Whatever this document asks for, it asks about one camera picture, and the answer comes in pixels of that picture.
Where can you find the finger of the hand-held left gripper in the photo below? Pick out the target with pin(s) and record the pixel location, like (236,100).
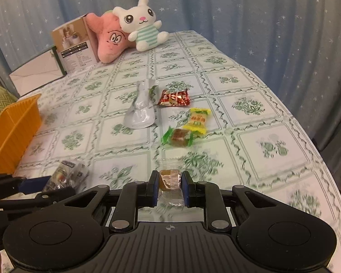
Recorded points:
(34,184)
(54,194)

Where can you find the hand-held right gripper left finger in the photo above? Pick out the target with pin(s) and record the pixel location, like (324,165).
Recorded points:
(155,189)

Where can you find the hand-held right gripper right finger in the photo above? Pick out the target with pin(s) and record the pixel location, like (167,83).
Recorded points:
(185,189)

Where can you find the clear brown candy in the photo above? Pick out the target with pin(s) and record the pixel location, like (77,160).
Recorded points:
(170,177)

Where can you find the clear labelled snack packet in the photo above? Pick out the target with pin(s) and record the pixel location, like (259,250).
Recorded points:
(66,173)

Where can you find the green candy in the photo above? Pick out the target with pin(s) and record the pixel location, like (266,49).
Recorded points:
(179,135)

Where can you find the orange plastic tray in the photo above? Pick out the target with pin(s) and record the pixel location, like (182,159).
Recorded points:
(14,130)

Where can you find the yellow candy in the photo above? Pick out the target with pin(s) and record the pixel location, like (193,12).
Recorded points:
(196,119)

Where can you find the silver foil pouch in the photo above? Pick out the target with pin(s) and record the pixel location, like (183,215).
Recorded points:
(142,105)

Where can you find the dark red snack packet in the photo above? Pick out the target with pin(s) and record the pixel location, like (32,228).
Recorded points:
(173,98)

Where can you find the green zigzag cushion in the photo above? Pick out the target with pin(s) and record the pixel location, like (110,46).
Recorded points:
(0,102)

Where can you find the long white cardboard box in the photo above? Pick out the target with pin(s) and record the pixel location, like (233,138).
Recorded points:
(37,72)

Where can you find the beige product box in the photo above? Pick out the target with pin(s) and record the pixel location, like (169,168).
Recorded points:
(75,45)

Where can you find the pink plush toy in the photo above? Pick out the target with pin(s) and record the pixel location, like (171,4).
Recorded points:
(110,39)

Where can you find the blue lace-trimmed curtain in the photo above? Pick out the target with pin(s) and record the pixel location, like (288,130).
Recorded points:
(338,148)

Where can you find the white rabbit plush toy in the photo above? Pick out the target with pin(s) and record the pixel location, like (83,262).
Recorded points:
(139,22)

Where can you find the blue star curtain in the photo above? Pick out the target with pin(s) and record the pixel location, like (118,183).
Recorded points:
(244,20)

